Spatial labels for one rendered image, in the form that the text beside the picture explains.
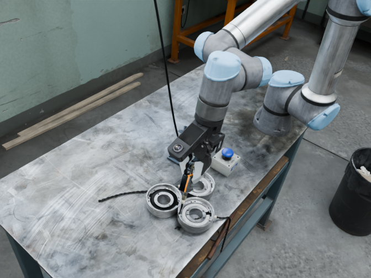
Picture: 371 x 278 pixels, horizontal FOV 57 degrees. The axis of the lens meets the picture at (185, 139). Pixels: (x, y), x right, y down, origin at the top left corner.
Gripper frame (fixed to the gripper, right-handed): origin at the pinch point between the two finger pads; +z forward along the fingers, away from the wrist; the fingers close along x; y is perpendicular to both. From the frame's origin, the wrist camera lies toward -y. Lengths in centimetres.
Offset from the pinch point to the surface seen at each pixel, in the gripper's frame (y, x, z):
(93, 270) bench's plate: -28.5, 4.0, 17.3
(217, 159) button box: 21.0, 2.4, 5.9
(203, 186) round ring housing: 10.7, -0.3, 9.5
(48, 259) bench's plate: -34.1, 14.3, 18.2
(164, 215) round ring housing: -5.8, 1.1, 11.7
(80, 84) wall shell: 91, 162, 72
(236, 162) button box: 24.7, -2.5, 5.7
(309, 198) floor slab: 125, -21, 77
